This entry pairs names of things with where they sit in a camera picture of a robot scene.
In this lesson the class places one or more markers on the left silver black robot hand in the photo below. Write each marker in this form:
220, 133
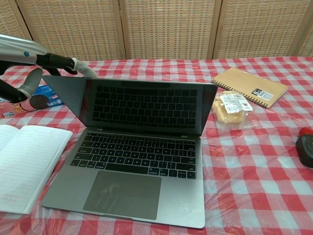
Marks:
22, 52

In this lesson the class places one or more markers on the silver laptop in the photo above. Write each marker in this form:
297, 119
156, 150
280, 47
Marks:
137, 156

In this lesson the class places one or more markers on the blue cookie box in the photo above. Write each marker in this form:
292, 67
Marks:
50, 95

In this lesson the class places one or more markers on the open white lined notebook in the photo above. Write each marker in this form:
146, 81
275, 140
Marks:
27, 161

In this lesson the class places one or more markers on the bamboo folding screen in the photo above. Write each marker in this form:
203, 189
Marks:
166, 29

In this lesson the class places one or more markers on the clear packet of crackers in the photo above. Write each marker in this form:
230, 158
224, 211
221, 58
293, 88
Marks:
232, 110

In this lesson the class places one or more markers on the kraft spiral notebook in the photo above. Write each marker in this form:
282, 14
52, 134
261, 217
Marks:
252, 83

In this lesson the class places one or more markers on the red white checkered tablecloth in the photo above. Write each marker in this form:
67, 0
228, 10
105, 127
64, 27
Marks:
252, 176

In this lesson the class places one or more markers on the dark bottle with red cap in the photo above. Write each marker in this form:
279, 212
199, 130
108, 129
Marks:
305, 149

